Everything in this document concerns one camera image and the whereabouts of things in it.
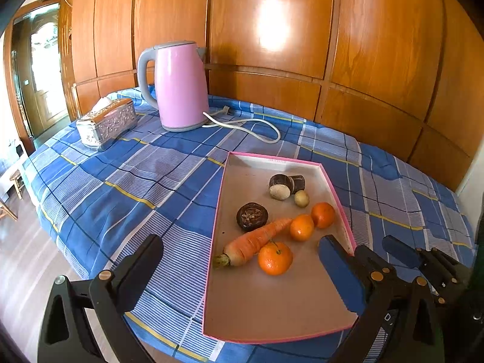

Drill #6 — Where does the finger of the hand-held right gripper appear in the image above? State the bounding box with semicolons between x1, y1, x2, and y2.
382;235;471;307

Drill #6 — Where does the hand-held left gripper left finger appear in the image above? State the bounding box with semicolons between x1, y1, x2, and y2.
37;234;165;363

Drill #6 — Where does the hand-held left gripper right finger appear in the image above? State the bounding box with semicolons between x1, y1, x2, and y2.
318;234;442;363

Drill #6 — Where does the medium orange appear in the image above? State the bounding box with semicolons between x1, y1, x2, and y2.
289;214;315;242

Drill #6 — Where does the reddish orange tangerine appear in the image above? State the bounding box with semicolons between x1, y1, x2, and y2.
311;202;336;229

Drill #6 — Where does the large orange with stem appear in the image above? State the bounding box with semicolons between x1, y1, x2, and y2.
258;241;294;276

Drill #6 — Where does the pink shallow cardboard box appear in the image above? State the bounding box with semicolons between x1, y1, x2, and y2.
202;151;358;345

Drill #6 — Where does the orange carrot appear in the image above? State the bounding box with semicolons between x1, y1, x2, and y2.
212;217;293;269

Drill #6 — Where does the dark brown round fruit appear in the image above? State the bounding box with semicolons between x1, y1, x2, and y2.
236;202;269;232

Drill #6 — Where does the blue plaid tablecloth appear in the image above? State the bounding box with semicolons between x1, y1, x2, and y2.
23;85;478;363

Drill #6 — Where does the silver embossed tissue box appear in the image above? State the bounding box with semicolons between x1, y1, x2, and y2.
76;97;137;152

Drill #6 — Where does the small wooden stool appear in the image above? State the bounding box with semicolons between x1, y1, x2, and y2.
8;168;26;199

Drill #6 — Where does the pink electric kettle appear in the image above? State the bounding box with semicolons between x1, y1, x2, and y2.
137;40;211;133

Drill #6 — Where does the wooden door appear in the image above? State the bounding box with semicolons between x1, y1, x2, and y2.
4;0;74;140

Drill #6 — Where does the white kettle power cable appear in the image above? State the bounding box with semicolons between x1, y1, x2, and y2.
203;106;281;144

